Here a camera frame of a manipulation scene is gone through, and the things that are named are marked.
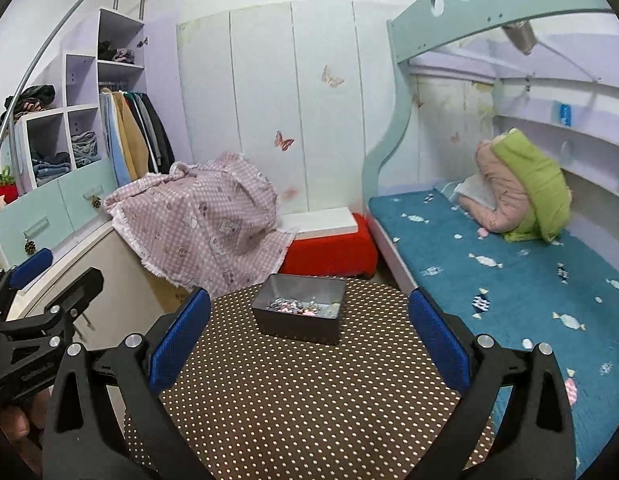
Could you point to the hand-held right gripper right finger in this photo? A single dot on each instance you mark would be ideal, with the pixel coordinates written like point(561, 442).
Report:
point(437, 340)

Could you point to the grey hanging garment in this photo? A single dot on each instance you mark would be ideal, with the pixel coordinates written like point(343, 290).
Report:
point(148, 130)

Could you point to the red strawberry plush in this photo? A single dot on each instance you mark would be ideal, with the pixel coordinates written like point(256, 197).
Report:
point(3, 187)

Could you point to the beige low cabinet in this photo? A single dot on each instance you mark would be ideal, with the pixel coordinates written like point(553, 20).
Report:
point(124, 280)

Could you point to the teal bunk bed frame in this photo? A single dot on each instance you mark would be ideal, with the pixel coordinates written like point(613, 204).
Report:
point(404, 35)

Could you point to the light blue hanging garment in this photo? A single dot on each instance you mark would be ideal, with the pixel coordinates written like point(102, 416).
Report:
point(111, 145)

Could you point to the white board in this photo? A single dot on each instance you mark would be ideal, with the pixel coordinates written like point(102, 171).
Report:
point(319, 221)

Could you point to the blue candy print mattress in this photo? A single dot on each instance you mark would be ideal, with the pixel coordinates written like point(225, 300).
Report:
point(514, 285)

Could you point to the pile of dark clothes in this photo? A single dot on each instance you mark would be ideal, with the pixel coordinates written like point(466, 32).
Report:
point(116, 51)
point(31, 99)

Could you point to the red stool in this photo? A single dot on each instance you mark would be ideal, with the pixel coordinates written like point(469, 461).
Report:
point(334, 255)

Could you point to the pink and green quilt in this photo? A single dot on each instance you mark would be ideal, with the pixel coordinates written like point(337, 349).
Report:
point(537, 185)

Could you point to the white purple shelving unit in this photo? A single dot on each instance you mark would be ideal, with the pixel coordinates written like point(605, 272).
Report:
point(79, 85)

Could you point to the pink butterfly wall sticker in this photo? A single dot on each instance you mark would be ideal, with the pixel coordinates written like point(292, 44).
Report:
point(283, 141)

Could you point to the small blue box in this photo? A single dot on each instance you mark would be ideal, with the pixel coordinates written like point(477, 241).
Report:
point(565, 113)

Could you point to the brown polka dot tablecloth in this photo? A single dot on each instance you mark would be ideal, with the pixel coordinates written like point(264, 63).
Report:
point(314, 410)

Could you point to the grey metal tin box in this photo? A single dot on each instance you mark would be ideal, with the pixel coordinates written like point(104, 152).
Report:
point(294, 327)

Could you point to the beige butterfly wall sticker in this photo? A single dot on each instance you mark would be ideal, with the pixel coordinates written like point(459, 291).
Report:
point(333, 76)

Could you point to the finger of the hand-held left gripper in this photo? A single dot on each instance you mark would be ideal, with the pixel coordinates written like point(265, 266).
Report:
point(69, 295)
point(31, 263)

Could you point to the tan hanging garment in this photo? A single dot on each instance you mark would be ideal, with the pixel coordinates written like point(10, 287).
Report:
point(129, 135)

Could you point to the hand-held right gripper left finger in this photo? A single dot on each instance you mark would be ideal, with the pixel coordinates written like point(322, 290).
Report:
point(184, 335)

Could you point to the pink checked cartoon blanket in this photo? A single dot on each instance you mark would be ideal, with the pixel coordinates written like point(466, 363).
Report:
point(209, 225)

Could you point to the pink padded jacket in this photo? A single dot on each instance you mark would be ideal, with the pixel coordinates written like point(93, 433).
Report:
point(499, 195)

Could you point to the grey metal ladder rail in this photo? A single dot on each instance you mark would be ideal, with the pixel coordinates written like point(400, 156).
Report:
point(54, 35)

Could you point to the black hanging garment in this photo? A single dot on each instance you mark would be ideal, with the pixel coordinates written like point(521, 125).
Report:
point(162, 135)

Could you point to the person's left hand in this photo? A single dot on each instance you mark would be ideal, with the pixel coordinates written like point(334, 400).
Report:
point(14, 422)

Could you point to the grey metal bracket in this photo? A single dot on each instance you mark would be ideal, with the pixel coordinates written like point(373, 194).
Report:
point(519, 37)

